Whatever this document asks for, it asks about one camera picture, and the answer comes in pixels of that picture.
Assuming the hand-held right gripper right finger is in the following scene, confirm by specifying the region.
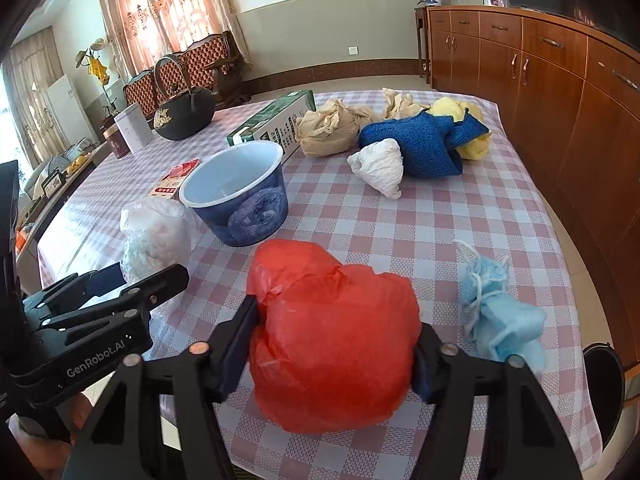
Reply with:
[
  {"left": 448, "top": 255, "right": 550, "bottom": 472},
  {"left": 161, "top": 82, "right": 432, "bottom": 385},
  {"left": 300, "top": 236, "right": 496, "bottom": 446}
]
[{"left": 410, "top": 322, "right": 586, "bottom": 480}]

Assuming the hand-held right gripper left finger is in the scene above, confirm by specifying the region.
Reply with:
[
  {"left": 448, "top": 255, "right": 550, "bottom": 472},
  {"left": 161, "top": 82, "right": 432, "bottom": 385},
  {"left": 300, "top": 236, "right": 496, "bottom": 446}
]
[{"left": 60, "top": 295, "right": 261, "bottom": 480}]

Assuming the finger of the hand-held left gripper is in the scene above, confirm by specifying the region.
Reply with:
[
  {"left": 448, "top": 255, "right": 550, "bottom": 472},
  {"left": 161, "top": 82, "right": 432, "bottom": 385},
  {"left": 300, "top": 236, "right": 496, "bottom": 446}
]
[
  {"left": 22, "top": 265, "right": 127, "bottom": 312},
  {"left": 42, "top": 264, "right": 190, "bottom": 333}
]

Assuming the clear plastic bag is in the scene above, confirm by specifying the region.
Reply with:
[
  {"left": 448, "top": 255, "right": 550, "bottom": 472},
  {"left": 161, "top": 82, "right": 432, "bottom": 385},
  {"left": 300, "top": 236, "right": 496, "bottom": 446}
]
[{"left": 119, "top": 197, "right": 201, "bottom": 321}]

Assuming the red plastic bag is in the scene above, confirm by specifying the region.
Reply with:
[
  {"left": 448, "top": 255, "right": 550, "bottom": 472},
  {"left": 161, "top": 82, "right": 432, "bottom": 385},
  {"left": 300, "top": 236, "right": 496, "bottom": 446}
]
[{"left": 246, "top": 239, "right": 422, "bottom": 435}]

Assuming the blue face mask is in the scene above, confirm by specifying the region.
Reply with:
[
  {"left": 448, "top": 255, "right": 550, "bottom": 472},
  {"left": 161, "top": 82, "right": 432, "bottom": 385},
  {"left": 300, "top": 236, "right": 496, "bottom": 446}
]
[{"left": 452, "top": 240, "right": 548, "bottom": 373}]

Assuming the red and white packet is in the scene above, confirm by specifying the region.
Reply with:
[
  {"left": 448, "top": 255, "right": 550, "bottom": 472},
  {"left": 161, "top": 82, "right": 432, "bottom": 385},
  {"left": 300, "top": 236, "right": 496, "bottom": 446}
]
[{"left": 150, "top": 158, "right": 202, "bottom": 201}]

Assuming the black trash bin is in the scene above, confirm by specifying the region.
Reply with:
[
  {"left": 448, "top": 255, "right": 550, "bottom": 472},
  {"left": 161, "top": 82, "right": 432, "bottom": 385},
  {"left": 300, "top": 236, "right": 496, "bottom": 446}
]
[{"left": 582, "top": 342, "right": 626, "bottom": 448}]

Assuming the white tissue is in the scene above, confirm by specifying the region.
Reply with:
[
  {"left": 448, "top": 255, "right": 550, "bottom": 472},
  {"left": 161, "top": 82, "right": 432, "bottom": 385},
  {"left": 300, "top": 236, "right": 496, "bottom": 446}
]
[{"left": 347, "top": 138, "right": 405, "bottom": 200}]

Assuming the person's left hand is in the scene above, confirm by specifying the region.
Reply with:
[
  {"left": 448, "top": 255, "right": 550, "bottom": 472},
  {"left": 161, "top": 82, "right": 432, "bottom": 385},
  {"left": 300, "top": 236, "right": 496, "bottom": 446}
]
[{"left": 7, "top": 392, "right": 93, "bottom": 473}]

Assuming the dark red canister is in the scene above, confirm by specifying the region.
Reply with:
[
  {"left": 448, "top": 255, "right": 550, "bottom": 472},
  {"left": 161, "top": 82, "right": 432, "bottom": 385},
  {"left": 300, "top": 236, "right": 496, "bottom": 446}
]
[{"left": 99, "top": 122, "right": 132, "bottom": 160}]

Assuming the white canister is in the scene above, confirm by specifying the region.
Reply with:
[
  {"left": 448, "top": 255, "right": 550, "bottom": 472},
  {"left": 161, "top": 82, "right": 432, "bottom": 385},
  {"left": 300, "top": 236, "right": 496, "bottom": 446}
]
[{"left": 113, "top": 102, "right": 153, "bottom": 153}]

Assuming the pink checked tablecloth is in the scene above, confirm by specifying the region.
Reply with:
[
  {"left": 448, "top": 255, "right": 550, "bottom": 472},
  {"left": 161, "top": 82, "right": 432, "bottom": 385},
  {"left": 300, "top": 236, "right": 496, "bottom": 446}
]
[{"left": 37, "top": 87, "right": 603, "bottom": 480}]

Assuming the black iron teapot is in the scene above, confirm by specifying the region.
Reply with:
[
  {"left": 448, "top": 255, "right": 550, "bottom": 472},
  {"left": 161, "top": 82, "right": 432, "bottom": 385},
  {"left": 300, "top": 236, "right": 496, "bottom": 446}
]
[{"left": 152, "top": 56, "right": 217, "bottom": 141}]

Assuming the white refrigerator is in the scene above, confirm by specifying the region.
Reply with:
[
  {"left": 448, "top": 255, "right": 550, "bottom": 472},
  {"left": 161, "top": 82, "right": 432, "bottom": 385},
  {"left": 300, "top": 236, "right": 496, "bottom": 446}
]
[{"left": 47, "top": 74, "right": 93, "bottom": 143}]

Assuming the wooden upholstered chair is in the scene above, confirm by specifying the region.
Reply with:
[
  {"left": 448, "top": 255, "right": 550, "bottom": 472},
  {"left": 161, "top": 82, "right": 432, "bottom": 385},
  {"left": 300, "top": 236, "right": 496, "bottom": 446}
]
[
  {"left": 177, "top": 30, "right": 251, "bottom": 106},
  {"left": 122, "top": 67, "right": 166, "bottom": 117}
]

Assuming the patterned pink curtain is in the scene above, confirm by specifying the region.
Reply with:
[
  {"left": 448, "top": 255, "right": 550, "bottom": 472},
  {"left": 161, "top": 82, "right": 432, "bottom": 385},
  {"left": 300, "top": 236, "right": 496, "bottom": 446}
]
[
  {"left": 10, "top": 27, "right": 66, "bottom": 161},
  {"left": 95, "top": 0, "right": 246, "bottom": 78}
]

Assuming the green carton box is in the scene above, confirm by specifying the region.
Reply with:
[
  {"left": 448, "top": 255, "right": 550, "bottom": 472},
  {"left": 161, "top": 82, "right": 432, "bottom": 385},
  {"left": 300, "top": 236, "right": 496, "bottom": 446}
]
[{"left": 226, "top": 90, "right": 317, "bottom": 163}]

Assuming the large beige crumpled bag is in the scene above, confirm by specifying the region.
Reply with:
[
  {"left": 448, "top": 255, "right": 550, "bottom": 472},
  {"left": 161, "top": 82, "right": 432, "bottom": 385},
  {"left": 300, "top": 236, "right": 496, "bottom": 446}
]
[{"left": 294, "top": 99, "right": 386, "bottom": 158}]

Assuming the blue knitted cloth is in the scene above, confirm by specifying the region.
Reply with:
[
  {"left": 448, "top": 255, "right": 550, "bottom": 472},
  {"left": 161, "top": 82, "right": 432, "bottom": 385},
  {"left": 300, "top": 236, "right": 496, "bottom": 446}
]
[{"left": 358, "top": 110, "right": 488, "bottom": 178}]

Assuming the yellow cloth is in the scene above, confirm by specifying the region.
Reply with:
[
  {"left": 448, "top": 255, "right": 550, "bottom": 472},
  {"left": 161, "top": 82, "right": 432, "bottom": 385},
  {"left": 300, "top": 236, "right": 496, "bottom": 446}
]
[{"left": 427, "top": 97, "right": 493, "bottom": 161}]

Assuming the small beige crumpled paper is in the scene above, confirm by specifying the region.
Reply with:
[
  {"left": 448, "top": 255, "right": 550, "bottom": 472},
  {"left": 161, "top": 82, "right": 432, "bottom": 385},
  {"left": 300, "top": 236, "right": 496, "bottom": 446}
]
[{"left": 381, "top": 87, "right": 432, "bottom": 121}]

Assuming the wooden cabinet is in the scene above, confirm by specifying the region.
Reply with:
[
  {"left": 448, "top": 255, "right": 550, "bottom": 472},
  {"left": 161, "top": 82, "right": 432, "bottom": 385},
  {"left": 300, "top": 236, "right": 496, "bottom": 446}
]
[{"left": 414, "top": 5, "right": 640, "bottom": 361}]

